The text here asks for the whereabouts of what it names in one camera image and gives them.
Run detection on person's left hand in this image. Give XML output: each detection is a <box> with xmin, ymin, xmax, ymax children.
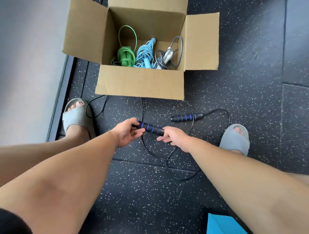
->
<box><xmin>110</xmin><ymin>117</ymin><xmax>146</xmax><ymax>148</ymax></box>

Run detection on person's right hand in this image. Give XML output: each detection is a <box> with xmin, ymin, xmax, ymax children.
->
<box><xmin>156</xmin><ymin>126</ymin><xmax>193</xmax><ymax>153</ymax></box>

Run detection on black jump rope blue-striped handles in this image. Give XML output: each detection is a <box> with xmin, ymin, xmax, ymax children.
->
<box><xmin>85</xmin><ymin>94</ymin><xmax>230</xmax><ymax>181</ymax></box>

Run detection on brown cardboard box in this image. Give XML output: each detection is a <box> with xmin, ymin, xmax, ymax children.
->
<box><xmin>62</xmin><ymin>0</ymin><xmax>220</xmax><ymax>101</ymax></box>

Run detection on green jump rope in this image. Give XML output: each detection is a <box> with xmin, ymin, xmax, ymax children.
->
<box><xmin>111</xmin><ymin>25</ymin><xmax>138</xmax><ymax>68</ymax></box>

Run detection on grey jump rope white handles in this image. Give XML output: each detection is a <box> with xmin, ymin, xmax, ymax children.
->
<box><xmin>154</xmin><ymin>35</ymin><xmax>184</xmax><ymax>70</ymax></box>

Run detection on person's left forearm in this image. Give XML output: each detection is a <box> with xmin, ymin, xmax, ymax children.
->
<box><xmin>0</xmin><ymin>131</ymin><xmax>120</xmax><ymax>234</ymax></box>

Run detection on person's right forearm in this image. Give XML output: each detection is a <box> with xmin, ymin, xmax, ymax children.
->
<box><xmin>186</xmin><ymin>137</ymin><xmax>309</xmax><ymax>234</ymax></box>

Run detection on grey left slipper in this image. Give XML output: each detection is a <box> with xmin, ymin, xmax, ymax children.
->
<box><xmin>62</xmin><ymin>97</ymin><xmax>97</xmax><ymax>140</ymax></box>

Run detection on grey slipper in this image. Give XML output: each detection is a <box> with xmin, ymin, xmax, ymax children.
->
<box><xmin>219</xmin><ymin>123</ymin><xmax>250</xmax><ymax>157</ymax></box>
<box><xmin>62</xmin><ymin>97</ymin><xmax>97</xmax><ymax>140</ymax></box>

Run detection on grey right slipper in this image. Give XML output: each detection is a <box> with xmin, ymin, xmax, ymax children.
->
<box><xmin>219</xmin><ymin>123</ymin><xmax>250</xmax><ymax>157</ymax></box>

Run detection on black shirt sleeve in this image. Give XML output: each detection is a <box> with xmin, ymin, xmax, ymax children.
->
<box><xmin>0</xmin><ymin>208</ymin><xmax>33</xmax><ymax>234</ymax></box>

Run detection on black wall edge trim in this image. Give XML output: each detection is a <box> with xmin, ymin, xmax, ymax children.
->
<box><xmin>46</xmin><ymin>55</ymin><xmax>75</xmax><ymax>142</ymax></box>

